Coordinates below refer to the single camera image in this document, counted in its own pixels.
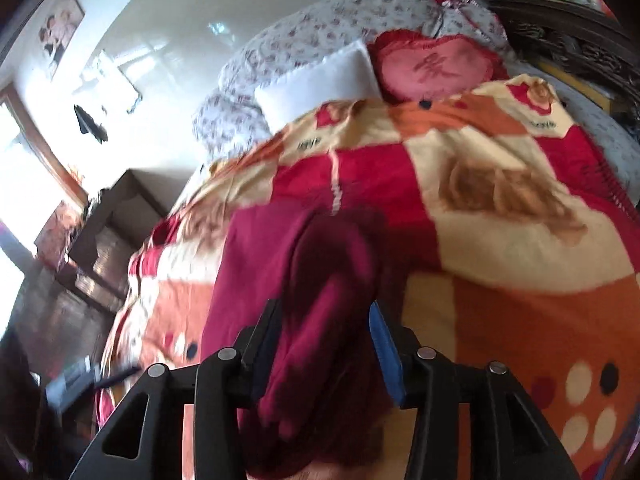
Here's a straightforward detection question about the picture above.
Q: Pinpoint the dark hanging cloth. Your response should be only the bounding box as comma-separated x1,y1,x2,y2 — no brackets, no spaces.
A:
74,105,108,144

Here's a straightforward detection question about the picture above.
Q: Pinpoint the dark red sweater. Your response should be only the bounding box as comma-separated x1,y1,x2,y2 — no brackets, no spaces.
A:
201,200,407,479

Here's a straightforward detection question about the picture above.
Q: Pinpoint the white pillow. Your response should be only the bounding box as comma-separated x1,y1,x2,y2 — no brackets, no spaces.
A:
254,39,382,133

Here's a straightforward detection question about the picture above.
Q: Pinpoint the floral quilt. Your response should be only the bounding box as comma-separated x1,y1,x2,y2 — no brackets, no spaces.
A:
193,0,511,162

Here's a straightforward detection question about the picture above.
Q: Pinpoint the dark wooden side table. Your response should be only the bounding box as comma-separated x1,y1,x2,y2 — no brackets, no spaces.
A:
55,168,189,315

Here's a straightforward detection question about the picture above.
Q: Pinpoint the wall photo poster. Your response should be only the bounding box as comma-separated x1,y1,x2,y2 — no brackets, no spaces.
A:
38,0,85,77

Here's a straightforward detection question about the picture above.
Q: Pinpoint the red orange patterned blanket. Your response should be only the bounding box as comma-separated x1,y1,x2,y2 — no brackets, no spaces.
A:
102,75,639,479

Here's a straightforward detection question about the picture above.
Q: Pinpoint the window with wooden frame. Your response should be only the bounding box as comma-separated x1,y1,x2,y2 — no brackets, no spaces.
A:
1,84,88,263

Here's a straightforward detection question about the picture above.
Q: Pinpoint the red heart cushion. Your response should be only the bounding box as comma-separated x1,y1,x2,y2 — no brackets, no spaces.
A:
368,29,508,104

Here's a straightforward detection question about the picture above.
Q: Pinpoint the dark carved wooden headboard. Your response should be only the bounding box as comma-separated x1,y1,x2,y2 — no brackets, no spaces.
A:
480,0,639,128

